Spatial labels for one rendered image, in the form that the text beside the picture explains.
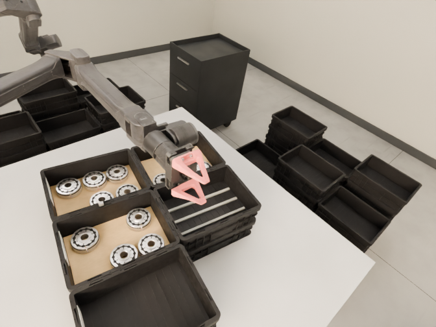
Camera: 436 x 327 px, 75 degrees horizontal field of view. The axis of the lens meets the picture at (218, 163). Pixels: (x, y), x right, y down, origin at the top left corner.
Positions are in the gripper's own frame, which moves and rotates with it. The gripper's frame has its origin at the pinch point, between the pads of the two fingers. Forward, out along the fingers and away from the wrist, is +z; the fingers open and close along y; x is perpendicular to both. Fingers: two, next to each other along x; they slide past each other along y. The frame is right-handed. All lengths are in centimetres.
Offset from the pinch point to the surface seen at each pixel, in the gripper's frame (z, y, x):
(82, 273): -34, 63, 23
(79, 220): -51, 55, 16
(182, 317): 1, 63, 2
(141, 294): -14, 63, 9
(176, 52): -183, 58, -120
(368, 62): -95, 66, -327
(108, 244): -39, 62, 10
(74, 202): -67, 62, 13
